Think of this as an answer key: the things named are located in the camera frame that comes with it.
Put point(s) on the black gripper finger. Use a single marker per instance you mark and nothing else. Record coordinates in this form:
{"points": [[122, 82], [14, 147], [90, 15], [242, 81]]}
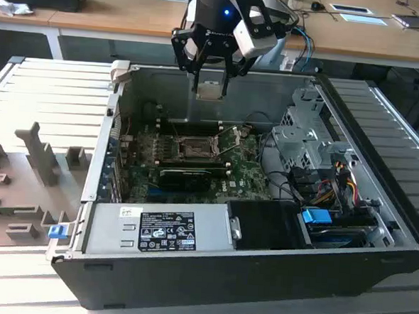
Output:
{"points": [[182, 48], [236, 64]]}

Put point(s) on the square silver CPU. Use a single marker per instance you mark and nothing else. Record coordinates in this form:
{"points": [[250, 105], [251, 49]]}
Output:
{"points": [[209, 91]]}

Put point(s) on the CPU socket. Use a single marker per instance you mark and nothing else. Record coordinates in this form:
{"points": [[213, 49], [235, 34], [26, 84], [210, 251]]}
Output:
{"points": [[192, 150]]}

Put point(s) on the pale grey office chair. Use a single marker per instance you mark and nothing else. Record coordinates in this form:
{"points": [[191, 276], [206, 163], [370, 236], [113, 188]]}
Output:
{"points": [[274, 56]]}

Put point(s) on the wooden office desk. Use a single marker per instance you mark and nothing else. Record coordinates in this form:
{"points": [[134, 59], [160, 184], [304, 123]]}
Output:
{"points": [[18, 19], [140, 14]]}

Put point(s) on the beige case latch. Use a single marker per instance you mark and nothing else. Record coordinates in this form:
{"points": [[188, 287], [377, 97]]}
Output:
{"points": [[119, 71]]}

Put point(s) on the silver metal drive cage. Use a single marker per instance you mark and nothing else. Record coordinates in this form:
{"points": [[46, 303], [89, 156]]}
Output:
{"points": [[296, 141]]}

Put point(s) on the black computer mouse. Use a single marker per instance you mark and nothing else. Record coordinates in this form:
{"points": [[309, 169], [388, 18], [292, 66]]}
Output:
{"points": [[317, 6]]}

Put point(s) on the green motherboard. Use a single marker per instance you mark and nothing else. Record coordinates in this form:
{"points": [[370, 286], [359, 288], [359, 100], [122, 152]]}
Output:
{"points": [[244, 173]]}

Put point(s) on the black graphics card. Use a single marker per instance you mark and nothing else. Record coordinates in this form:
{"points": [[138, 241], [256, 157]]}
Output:
{"points": [[183, 179]]}

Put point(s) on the pale blue desk plate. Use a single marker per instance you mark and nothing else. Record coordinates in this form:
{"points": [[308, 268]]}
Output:
{"points": [[363, 19]]}

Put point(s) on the black plastic fan shroud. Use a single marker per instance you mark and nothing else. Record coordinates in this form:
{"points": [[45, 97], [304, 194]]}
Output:
{"points": [[262, 224]]}

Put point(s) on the blue disk carrier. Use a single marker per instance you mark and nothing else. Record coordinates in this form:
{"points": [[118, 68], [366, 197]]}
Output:
{"points": [[316, 217]]}

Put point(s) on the crumpled white paper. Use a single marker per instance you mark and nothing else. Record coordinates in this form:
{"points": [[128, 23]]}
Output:
{"points": [[12, 7]]}

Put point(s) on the grey flat tablet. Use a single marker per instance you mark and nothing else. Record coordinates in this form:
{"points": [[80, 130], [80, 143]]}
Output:
{"points": [[415, 21]]}

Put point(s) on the grey power supply unit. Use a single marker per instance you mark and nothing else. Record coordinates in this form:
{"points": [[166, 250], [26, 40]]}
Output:
{"points": [[109, 225]]}

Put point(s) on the black hard disk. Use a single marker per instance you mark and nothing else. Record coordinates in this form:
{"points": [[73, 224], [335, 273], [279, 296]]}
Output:
{"points": [[336, 237]]}

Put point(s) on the grey parts rack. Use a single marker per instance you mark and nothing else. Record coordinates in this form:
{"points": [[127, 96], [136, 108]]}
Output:
{"points": [[23, 184]]}

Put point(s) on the black open PC case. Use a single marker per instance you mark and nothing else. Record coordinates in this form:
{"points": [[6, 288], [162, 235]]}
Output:
{"points": [[223, 282]]}

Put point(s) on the blue case latch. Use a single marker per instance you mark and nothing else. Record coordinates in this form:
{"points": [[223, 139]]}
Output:
{"points": [[56, 232]]}

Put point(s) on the green RAM stick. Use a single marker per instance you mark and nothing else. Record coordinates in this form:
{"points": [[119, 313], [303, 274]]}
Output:
{"points": [[7, 210]]}

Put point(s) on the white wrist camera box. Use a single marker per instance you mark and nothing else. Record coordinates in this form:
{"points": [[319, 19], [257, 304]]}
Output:
{"points": [[253, 42]]}

